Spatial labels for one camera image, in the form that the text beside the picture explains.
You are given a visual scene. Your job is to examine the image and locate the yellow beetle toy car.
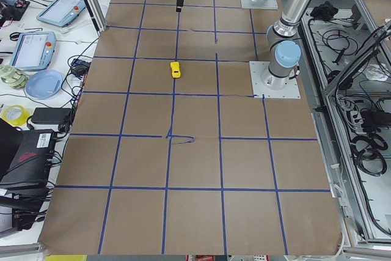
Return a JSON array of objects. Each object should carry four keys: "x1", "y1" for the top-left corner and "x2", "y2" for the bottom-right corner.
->
[{"x1": 170, "y1": 61, "x2": 181, "y2": 79}]

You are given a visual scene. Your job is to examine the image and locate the yellow tape roll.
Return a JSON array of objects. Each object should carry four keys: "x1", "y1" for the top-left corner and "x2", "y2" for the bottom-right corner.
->
[{"x1": 1, "y1": 105, "x2": 30, "y2": 127}]

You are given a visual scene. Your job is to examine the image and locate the light blue plate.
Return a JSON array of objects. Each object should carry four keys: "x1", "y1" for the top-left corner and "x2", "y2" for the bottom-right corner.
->
[{"x1": 24, "y1": 70, "x2": 63, "y2": 99}]

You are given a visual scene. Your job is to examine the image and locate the brown paper table mat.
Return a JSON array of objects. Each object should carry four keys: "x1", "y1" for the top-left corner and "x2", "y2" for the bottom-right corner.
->
[{"x1": 39, "y1": 0, "x2": 342, "y2": 255}]

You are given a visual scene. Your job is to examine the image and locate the lower teach pendant tablet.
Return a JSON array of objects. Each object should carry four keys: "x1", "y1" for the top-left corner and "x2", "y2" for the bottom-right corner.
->
[{"x1": 10, "y1": 32, "x2": 57, "y2": 72}]

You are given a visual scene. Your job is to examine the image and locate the green tape rolls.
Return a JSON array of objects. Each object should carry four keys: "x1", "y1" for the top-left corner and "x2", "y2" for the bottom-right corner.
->
[{"x1": 0, "y1": 64, "x2": 29, "y2": 90}]

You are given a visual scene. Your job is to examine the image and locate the upper teach pendant tablet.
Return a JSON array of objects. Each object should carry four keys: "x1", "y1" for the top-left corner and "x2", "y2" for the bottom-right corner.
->
[{"x1": 36, "y1": 0, "x2": 86, "y2": 28}]

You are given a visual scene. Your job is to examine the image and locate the black computer box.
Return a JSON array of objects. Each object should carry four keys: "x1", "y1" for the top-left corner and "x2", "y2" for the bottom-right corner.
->
[{"x1": 1, "y1": 120, "x2": 56, "y2": 190}]

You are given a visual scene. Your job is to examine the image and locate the black power adapter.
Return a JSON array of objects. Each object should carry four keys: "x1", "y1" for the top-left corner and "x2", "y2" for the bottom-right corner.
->
[{"x1": 31, "y1": 108, "x2": 71, "y2": 125}]

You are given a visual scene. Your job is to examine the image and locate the teach pendant tablet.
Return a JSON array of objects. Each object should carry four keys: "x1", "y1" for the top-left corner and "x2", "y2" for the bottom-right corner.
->
[
  {"x1": 36, "y1": 0, "x2": 86, "y2": 28},
  {"x1": 10, "y1": 32, "x2": 57, "y2": 72}
]

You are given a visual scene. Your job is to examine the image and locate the black cloth bundle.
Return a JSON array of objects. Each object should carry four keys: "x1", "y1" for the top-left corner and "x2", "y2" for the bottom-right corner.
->
[{"x1": 310, "y1": 1, "x2": 338, "y2": 21}]

